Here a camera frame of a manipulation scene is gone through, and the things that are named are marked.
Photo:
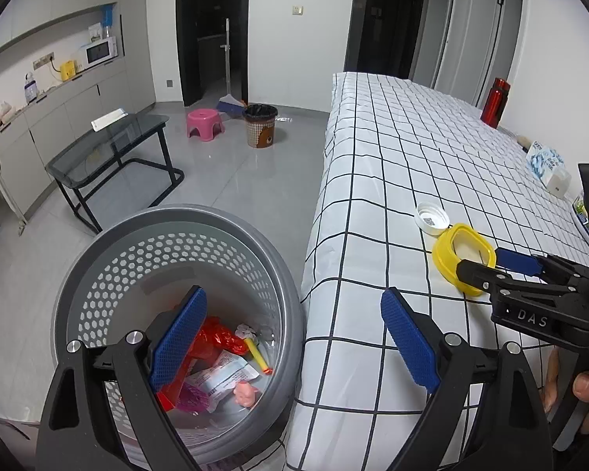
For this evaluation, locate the red plastic bag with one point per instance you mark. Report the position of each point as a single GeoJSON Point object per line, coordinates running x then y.
{"type": "Point", "coordinates": [216, 338]}

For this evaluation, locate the blue capped bottle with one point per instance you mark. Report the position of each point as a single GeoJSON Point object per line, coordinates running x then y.
{"type": "Point", "coordinates": [108, 14]}

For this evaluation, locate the dark door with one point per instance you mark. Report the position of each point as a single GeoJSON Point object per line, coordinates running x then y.
{"type": "Point", "coordinates": [387, 19]}

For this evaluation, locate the white bottle with blue label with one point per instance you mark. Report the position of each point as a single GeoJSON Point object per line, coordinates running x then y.
{"type": "Point", "coordinates": [30, 89]}

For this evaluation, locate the white round cap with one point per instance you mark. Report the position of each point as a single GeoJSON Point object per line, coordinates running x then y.
{"type": "Point", "coordinates": [431, 218]}

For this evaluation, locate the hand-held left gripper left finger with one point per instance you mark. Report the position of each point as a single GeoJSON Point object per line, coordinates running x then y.
{"type": "Point", "coordinates": [179, 338]}

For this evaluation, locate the magenta plastic toy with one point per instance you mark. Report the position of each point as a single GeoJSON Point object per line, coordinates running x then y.
{"type": "Point", "coordinates": [194, 397]}

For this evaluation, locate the white jar with blue lid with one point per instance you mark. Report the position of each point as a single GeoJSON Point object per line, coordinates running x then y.
{"type": "Point", "coordinates": [580, 211]}

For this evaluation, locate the yellow marker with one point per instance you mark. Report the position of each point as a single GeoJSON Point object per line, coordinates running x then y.
{"type": "Point", "coordinates": [259, 355]}

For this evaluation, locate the flat white box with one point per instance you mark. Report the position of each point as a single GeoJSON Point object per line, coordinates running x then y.
{"type": "Point", "coordinates": [109, 120]}

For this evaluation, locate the pink plastic stool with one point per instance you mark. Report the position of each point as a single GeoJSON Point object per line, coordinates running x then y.
{"type": "Point", "coordinates": [205, 122]}

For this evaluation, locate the white door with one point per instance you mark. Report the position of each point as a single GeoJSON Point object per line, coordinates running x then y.
{"type": "Point", "coordinates": [500, 49]}

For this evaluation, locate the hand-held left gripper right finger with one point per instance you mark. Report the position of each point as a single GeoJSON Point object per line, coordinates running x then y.
{"type": "Point", "coordinates": [409, 343]}

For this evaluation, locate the yellow tape dispenser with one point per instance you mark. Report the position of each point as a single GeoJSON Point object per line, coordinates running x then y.
{"type": "Point", "coordinates": [444, 255]}

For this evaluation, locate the small beige object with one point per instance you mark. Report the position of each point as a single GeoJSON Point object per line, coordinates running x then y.
{"type": "Point", "coordinates": [524, 142]}

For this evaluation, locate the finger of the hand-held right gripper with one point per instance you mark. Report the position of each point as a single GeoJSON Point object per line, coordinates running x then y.
{"type": "Point", "coordinates": [476, 274]}
{"type": "Point", "coordinates": [517, 261]}

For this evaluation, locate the small white box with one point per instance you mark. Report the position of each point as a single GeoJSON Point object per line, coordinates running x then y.
{"type": "Point", "coordinates": [558, 185]}

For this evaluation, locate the dark glass side table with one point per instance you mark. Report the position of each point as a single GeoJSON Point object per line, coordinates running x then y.
{"type": "Point", "coordinates": [108, 147]}

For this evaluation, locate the white microwave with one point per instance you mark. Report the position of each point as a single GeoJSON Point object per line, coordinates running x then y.
{"type": "Point", "coordinates": [98, 51]}

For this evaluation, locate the white paper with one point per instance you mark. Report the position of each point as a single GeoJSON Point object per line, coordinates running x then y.
{"type": "Point", "coordinates": [247, 332]}

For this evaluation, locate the pink doll piece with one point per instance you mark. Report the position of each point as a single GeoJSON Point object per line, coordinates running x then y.
{"type": "Point", "coordinates": [246, 396]}

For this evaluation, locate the grey perforated laundry basket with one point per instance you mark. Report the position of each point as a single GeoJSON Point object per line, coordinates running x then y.
{"type": "Point", "coordinates": [127, 255]}

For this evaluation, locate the wall light switch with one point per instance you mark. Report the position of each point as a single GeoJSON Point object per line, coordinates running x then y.
{"type": "Point", "coordinates": [297, 9]}

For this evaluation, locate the brown wastebasket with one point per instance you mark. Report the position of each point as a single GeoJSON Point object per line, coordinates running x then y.
{"type": "Point", "coordinates": [260, 130]}

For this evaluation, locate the pale blue wipes packet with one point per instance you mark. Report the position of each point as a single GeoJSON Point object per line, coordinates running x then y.
{"type": "Point", "coordinates": [225, 370]}

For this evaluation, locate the grey wall cabinet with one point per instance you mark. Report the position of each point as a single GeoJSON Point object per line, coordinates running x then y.
{"type": "Point", "coordinates": [78, 103]}

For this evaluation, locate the blue patterned tissue pack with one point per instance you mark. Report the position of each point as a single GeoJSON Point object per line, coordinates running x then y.
{"type": "Point", "coordinates": [544, 157]}

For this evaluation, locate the small yellow box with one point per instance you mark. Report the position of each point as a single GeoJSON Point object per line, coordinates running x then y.
{"type": "Point", "coordinates": [67, 70]}

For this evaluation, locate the red thermos bottle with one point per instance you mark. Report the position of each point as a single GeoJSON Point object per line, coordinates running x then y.
{"type": "Point", "coordinates": [494, 103]}

